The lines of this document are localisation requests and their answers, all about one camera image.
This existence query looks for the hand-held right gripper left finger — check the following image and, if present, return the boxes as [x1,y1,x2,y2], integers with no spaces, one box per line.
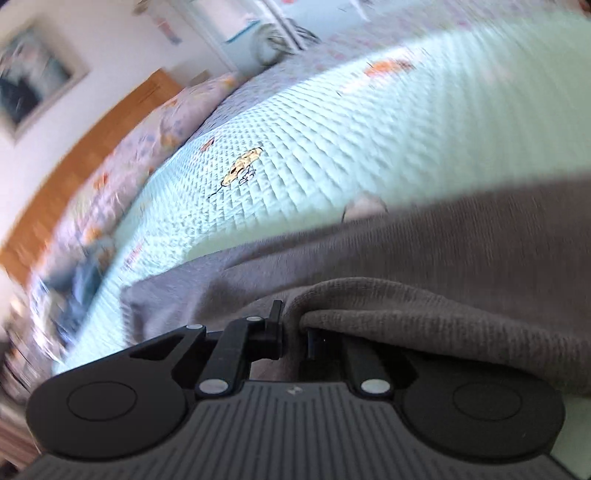
[129,300,286,401]

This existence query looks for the framed wall picture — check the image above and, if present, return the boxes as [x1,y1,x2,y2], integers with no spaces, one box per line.
[0,18,89,145]

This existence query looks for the mint quilted bee blanket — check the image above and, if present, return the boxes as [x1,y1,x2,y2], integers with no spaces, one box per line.
[51,9,591,374]

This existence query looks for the grey pants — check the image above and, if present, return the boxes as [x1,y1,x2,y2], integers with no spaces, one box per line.
[120,178,591,398]

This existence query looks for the dark blue cloth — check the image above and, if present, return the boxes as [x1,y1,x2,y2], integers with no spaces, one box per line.
[44,240,116,335]

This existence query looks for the wooden headboard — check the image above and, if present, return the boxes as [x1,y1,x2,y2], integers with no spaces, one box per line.
[0,68,184,278]

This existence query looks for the floral pillow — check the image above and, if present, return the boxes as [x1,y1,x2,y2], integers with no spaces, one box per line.
[25,74,241,352]

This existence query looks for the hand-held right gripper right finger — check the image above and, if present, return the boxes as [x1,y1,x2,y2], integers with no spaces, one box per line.
[299,327,393,398]

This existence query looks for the dark round object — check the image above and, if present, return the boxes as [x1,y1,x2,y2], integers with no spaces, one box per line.
[252,23,320,66]

